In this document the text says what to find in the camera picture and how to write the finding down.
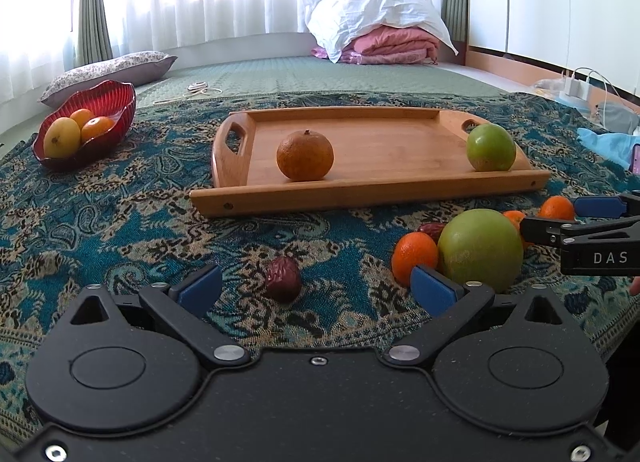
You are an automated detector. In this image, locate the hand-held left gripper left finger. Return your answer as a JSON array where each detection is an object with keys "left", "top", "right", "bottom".
[{"left": 67, "top": 263, "right": 252, "bottom": 370}]

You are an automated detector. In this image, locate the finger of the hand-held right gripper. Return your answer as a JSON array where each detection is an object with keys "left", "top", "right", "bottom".
[
  {"left": 519, "top": 215, "right": 640, "bottom": 247},
  {"left": 574, "top": 191, "right": 640, "bottom": 219}
]

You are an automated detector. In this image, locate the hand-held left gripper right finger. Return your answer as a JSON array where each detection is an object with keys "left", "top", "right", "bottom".
[{"left": 382, "top": 264, "right": 568, "bottom": 370}]

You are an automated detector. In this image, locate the small tangerine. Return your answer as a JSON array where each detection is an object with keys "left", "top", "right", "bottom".
[
  {"left": 391, "top": 232, "right": 440, "bottom": 287},
  {"left": 502, "top": 210, "right": 529, "bottom": 250},
  {"left": 539, "top": 196, "right": 576, "bottom": 221}
]

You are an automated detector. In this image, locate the dried red date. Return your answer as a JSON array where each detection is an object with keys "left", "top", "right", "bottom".
[
  {"left": 418, "top": 223, "right": 447, "bottom": 245},
  {"left": 265, "top": 257, "right": 302, "bottom": 303}
]

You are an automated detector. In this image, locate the pale green apple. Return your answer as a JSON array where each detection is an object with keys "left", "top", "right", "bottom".
[{"left": 437, "top": 208, "right": 524, "bottom": 294}]

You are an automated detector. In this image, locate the wooden serving tray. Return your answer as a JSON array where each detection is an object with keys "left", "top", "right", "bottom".
[{"left": 190, "top": 106, "right": 551, "bottom": 219}]

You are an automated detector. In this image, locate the light blue cloth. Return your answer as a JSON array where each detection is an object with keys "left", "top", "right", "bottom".
[{"left": 576, "top": 128, "right": 640, "bottom": 170}]

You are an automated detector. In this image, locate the bright green apple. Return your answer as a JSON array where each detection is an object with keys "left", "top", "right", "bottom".
[{"left": 466, "top": 123, "right": 517, "bottom": 173}]

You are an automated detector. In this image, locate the teal paisley blanket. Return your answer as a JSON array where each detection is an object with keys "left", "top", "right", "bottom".
[{"left": 0, "top": 92, "right": 640, "bottom": 443}]

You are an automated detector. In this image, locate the clear plastic bag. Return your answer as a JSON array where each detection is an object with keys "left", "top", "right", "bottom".
[{"left": 532, "top": 76, "right": 568, "bottom": 95}]

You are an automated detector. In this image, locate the large rough orange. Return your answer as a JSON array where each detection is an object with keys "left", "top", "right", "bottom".
[{"left": 276, "top": 130, "right": 334, "bottom": 181}]

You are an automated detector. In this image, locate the yellow mango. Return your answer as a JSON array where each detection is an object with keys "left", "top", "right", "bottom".
[{"left": 43, "top": 117, "right": 82, "bottom": 159}]

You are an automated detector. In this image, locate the red ribbed glass bowl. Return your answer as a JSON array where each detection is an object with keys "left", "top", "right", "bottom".
[{"left": 31, "top": 80, "right": 137, "bottom": 173}]

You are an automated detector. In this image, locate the floral grey pillow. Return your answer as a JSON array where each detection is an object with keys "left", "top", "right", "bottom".
[{"left": 39, "top": 52, "right": 178, "bottom": 108}]

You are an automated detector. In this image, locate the folded pink quilt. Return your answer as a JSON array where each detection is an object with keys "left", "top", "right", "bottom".
[{"left": 311, "top": 25, "right": 441, "bottom": 66}]

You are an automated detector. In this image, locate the green bed mat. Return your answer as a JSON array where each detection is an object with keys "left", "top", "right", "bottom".
[{"left": 135, "top": 56, "right": 506, "bottom": 110}]

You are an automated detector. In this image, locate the white pillow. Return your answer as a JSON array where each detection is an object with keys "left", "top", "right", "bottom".
[{"left": 300, "top": 0, "right": 459, "bottom": 64}]

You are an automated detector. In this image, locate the white wall charger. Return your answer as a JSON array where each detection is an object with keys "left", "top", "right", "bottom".
[{"left": 564, "top": 72, "right": 592, "bottom": 100}]

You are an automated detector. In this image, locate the white cable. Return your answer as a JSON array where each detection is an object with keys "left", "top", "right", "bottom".
[{"left": 154, "top": 82, "right": 223, "bottom": 105}]

